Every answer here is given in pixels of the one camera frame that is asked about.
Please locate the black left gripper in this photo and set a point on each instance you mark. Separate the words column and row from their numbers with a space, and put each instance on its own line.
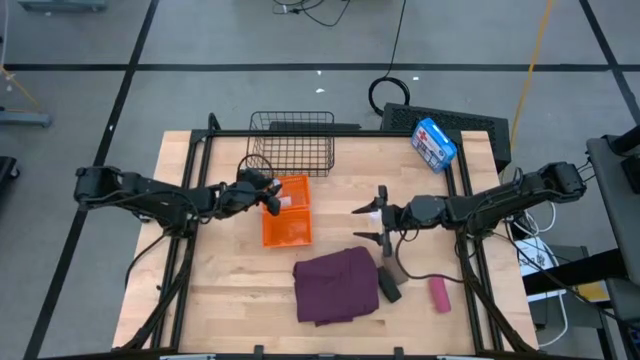
column 255, row 192

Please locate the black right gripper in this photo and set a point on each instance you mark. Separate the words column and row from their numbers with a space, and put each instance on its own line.
column 397, row 217

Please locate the white packet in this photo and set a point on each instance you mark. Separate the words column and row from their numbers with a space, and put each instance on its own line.
column 376, row 218

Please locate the small white bottle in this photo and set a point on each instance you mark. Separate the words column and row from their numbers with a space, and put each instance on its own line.
column 286, row 202

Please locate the brown bandage roll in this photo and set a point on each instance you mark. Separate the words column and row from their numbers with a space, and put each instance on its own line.
column 401, row 274

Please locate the pink bandage roll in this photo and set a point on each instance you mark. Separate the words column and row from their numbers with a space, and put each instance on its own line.
column 439, row 294

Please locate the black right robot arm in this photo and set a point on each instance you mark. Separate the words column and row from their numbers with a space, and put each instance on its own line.
column 500, row 205

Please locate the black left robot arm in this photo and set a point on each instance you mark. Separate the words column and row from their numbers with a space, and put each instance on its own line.
column 150, row 195

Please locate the orange plastic basket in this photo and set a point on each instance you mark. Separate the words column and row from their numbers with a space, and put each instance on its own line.
column 287, row 230

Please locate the black rectangular block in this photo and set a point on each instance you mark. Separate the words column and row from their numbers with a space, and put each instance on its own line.
column 389, row 286

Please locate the purple folded cloth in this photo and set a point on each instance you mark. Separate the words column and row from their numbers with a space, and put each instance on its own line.
column 335, row 285

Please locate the blue first aid kit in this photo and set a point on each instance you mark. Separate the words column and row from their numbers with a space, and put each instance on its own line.
column 432, row 145

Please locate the black perforated computer case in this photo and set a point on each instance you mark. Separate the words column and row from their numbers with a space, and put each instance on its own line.
column 475, row 122

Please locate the white printed paper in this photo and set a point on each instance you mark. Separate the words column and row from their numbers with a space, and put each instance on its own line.
column 537, row 260

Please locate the black cart beam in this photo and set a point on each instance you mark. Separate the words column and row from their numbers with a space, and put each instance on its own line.
column 575, row 272

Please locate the yellow pad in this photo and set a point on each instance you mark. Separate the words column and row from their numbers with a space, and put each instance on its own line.
column 595, row 291

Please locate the grey cart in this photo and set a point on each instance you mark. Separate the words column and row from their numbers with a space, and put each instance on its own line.
column 612, row 200

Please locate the grey floor base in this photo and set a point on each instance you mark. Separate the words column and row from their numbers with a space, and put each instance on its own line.
column 25, row 119

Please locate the black equipment on cart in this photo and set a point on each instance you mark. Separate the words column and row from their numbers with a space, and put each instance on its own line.
column 632, row 175

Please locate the black aluminium table frame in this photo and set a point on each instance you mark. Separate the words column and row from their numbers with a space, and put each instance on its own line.
column 375, row 133

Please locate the grey floor rail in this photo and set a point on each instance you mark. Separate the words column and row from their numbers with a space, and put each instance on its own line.
column 62, row 5

